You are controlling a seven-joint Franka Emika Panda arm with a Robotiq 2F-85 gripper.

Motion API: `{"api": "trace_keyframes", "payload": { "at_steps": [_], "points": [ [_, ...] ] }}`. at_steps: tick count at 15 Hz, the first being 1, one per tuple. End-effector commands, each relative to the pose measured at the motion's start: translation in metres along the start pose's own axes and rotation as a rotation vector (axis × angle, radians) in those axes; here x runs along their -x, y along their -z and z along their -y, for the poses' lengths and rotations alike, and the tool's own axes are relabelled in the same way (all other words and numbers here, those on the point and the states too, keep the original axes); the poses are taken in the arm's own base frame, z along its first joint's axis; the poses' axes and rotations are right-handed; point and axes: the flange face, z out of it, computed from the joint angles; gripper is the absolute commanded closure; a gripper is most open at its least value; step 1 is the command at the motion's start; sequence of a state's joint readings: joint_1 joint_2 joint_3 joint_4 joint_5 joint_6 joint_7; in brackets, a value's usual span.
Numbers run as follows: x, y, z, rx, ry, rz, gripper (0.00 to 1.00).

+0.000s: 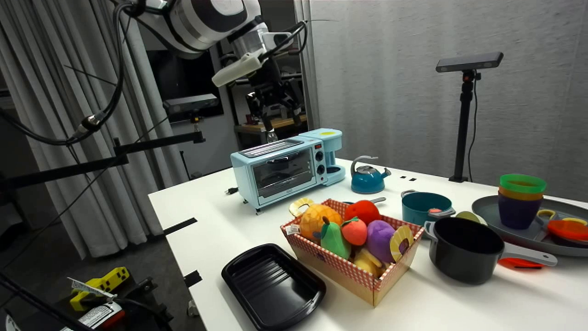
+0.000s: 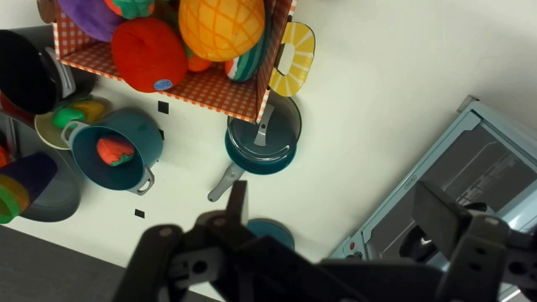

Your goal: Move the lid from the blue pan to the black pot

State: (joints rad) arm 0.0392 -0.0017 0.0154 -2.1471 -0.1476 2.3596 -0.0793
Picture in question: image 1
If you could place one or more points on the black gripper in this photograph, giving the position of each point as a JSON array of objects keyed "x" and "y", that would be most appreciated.
[{"x": 272, "y": 98}]

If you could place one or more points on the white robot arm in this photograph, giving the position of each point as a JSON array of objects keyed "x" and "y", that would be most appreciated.
[{"x": 195, "y": 21}]

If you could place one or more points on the teal toy pot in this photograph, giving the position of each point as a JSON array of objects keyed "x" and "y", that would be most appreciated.
[{"x": 419, "y": 208}]

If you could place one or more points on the black shelf unit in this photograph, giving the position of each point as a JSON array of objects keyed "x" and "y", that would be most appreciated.
[{"x": 287, "y": 122}]

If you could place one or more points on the light blue toy oven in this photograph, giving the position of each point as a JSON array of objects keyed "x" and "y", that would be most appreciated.
[{"x": 287, "y": 168}]

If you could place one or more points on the large orange toy fruit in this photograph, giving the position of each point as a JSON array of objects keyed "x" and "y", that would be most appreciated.
[{"x": 318, "y": 221}]

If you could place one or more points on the black monitor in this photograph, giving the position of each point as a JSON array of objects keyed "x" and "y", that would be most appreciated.
[{"x": 184, "y": 79}]

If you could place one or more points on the blue toy kettle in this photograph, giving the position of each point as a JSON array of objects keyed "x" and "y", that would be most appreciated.
[{"x": 368, "y": 179}]

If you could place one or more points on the red toy apple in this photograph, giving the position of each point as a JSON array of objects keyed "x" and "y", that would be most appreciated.
[{"x": 362, "y": 212}]

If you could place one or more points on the black metal boom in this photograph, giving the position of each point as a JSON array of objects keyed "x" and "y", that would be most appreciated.
[{"x": 153, "y": 146}]

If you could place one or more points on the green toy pear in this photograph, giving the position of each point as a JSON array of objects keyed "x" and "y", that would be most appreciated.
[{"x": 335, "y": 241}]

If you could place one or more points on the small red toy tomato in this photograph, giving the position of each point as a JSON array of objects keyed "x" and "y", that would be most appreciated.
[{"x": 355, "y": 232}]

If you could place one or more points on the black tape strip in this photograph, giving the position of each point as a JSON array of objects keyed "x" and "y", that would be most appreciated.
[
  {"x": 177, "y": 227},
  {"x": 193, "y": 278}
]

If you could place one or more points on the purple toy eggplant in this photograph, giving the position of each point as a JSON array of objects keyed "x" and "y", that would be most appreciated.
[{"x": 379, "y": 239}]

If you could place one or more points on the black baking tray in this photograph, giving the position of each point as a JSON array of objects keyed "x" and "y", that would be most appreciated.
[{"x": 272, "y": 287}]

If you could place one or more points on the red checkered cardboard box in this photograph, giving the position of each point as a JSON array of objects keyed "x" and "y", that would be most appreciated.
[{"x": 342, "y": 272}]

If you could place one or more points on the yellow toy banana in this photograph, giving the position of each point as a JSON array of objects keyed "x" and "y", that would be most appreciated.
[{"x": 366, "y": 263}]

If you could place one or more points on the toy fruit half slice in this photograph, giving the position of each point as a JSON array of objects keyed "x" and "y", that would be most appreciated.
[{"x": 401, "y": 245}]

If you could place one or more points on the white pleated curtain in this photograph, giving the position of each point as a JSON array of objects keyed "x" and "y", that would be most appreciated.
[{"x": 74, "y": 203}]

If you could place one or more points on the toy corn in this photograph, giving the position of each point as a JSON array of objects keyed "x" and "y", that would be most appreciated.
[{"x": 471, "y": 215}]

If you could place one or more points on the yellow black tool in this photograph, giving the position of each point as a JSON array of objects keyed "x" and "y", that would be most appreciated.
[{"x": 103, "y": 282}]

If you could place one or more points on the grey round plate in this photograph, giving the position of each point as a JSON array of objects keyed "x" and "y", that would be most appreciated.
[{"x": 489, "y": 212}]

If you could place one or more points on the green plastic cup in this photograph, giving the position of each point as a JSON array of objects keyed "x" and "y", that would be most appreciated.
[{"x": 522, "y": 182}]

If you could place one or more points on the orange plastic cup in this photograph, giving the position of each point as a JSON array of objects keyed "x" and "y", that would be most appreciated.
[{"x": 520, "y": 195}]

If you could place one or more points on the purple plastic cup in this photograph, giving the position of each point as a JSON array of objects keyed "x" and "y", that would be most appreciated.
[{"x": 517, "y": 214}]

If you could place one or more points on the grey backdrop curtain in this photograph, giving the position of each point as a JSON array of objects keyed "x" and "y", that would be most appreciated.
[{"x": 539, "y": 111}]

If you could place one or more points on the red spatula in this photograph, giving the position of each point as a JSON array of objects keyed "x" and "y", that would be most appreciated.
[{"x": 520, "y": 263}]

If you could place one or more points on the orange toy dish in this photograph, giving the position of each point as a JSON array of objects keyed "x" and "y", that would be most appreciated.
[{"x": 566, "y": 230}]

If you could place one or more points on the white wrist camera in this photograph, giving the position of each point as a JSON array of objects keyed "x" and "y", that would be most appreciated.
[{"x": 236, "y": 70}]

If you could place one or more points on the black camera stand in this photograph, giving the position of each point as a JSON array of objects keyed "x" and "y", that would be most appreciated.
[{"x": 464, "y": 122}]

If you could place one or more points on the black camera bar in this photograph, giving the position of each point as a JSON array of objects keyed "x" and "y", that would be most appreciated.
[{"x": 469, "y": 61}]

